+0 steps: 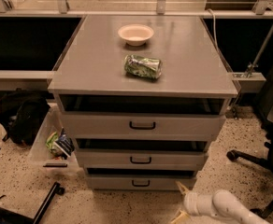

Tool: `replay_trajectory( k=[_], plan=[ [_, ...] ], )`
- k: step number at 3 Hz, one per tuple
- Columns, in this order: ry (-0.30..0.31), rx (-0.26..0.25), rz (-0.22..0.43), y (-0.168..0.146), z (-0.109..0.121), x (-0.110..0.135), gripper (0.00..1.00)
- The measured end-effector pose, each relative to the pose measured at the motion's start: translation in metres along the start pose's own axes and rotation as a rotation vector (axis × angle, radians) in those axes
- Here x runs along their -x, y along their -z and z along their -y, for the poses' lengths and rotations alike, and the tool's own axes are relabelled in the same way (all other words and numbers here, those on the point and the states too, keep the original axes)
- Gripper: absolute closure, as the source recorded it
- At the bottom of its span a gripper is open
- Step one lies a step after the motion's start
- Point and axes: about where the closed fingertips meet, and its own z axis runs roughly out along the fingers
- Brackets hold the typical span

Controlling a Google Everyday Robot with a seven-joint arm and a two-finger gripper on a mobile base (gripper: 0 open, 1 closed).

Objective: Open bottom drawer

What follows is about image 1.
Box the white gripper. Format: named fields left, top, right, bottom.
left=170, top=181, right=214, bottom=224

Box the grey drawer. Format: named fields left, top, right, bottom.
left=76, top=149, right=208, bottom=171
left=62, top=112, right=225, bottom=141
left=86, top=175, right=196, bottom=191

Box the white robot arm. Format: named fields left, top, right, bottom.
left=170, top=181, right=270, bottom=224

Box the grey drawer cabinet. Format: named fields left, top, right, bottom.
left=47, top=14, right=241, bottom=192

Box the dark snack bag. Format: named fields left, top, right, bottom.
left=53, top=129, right=75, bottom=157

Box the clear plastic bin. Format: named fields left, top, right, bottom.
left=28, top=106, right=79, bottom=175

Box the crushed green can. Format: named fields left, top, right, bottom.
left=124, top=54, right=162, bottom=79

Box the green snack bag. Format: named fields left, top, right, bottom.
left=46, top=132, right=58, bottom=155

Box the metal support rod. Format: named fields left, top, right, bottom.
left=242, top=24, right=273, bottom=78

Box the white bowl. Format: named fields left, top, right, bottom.
left=118, top=24, right=154, bottom=47

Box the black backpack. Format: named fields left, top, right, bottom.
left=0, top=90, right=50, bottom=146

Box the black chair base left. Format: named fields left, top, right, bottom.
left=0, top=182, right=65, bottom=224

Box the white cable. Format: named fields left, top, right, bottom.
left=207, top=7, right=219, bottom=49

